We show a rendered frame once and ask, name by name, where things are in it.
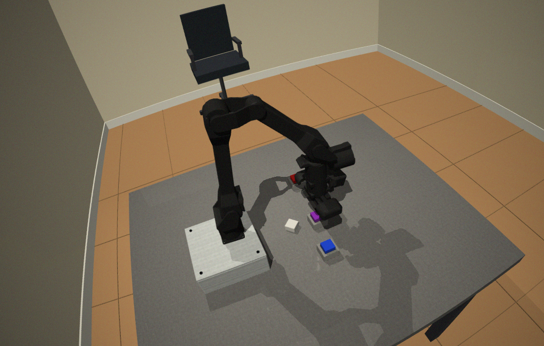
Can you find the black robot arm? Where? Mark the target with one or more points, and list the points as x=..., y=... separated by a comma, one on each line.
x=220, y=116

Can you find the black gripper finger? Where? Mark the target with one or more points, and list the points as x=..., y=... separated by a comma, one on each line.
x=314, y=204
x=308, y=197

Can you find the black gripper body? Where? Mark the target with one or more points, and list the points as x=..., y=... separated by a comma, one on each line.
x=326, y=208

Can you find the red button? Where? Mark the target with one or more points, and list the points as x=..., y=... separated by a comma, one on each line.
x=293, y=184

